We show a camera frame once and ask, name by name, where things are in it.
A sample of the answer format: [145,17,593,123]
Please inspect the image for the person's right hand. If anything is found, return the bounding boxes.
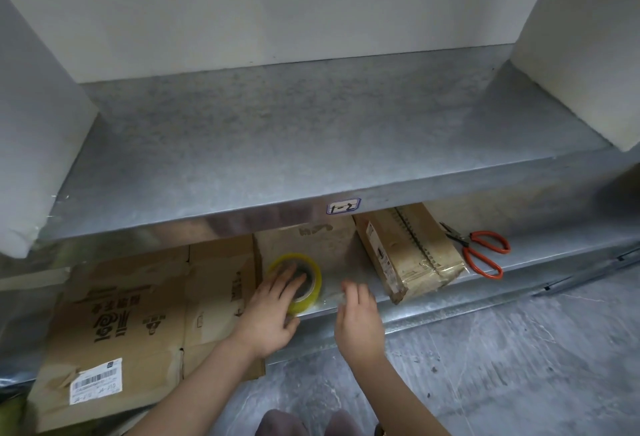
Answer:
[333,279,387,366]

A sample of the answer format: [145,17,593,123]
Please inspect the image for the person's left hand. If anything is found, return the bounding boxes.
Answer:
[234,266,308,359]

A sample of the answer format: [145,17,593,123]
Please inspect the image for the yellowish clear packing tape roll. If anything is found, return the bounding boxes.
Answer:
[266,252,351,316]

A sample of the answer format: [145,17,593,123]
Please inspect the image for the person's left forearm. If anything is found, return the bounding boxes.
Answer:
[124,337,265,436]

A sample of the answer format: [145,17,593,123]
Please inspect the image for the person's right forearm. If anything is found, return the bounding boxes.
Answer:
[348,348,453,436]

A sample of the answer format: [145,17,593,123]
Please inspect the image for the taped brown cardboard parcel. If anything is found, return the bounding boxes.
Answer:
[353,203,467,305]

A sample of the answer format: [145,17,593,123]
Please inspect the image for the plain brown cardboard sheet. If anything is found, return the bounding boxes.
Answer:
[253,220,358,284]

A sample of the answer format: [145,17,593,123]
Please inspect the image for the small white shelf label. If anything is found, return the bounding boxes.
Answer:
[327,197,362,216]

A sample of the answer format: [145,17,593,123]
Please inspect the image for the person's legs in grey trousers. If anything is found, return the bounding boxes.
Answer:
[254,408,385,436]

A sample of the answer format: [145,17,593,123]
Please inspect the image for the flattened printed cardboard box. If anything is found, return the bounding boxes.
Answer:
[26,235,267,433]

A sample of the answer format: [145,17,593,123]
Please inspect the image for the galvanized metal shelf board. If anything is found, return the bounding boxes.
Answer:
[37,43,640,242]
[0,190,640,381]

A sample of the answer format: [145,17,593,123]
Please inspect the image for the white barcode shipping label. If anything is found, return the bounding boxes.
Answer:
[68,359,124,406]

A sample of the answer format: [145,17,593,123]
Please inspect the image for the green object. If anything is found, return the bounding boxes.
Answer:
[0,395,28,436]

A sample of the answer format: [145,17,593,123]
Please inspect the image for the white foam block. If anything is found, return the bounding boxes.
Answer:
[509,0,640,153]
[0,0,100,259]

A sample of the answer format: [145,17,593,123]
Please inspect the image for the orange handled scissors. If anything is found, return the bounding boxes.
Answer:
[439,222,511,280]

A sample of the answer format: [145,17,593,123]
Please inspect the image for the metal shelf rail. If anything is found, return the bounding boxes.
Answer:
[532,246,640,296]

